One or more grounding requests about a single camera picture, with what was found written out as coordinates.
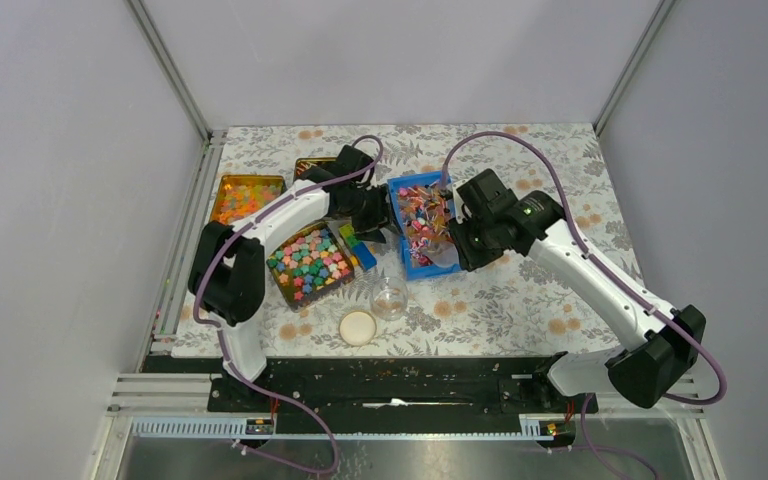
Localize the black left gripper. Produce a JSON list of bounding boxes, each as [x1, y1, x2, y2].
[[338, 184, 402, 244]]

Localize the translucent plastic scoop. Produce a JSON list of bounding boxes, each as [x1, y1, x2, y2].
[[421, 227, 459, 268]]

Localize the clear round glass jar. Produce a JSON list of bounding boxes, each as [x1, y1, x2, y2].
[[370, 277, 409, 321]]

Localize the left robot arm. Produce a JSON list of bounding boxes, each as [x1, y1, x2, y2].
[[187, 144, 395, 411]]

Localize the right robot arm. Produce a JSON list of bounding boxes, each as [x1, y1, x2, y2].
[[448, 169, 706, 412]]

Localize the tin of star candies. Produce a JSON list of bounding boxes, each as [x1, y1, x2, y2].
[[266, 221, 355, 311]]

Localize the gold tin orange candies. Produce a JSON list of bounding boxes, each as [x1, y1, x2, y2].
[[209, 174, 286, 224]]

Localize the stacked toy brick block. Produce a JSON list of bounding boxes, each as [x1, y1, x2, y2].
[[338, 223, 377, 271]]

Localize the blue plastic candy bin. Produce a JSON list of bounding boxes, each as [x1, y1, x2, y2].
[[387, 171, 460, 281]]

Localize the gold tin with lollipops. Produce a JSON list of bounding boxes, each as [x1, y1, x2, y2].
[[293, 157, 336, 180]]

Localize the round cream jar lid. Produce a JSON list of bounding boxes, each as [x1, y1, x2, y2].
[[338, 310, 377, 347]]

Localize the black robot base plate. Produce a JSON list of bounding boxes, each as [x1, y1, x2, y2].
[[207, 357, 599, 435]]

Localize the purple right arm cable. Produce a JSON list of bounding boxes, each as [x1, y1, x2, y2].
[[440, 130, 730, 407]]

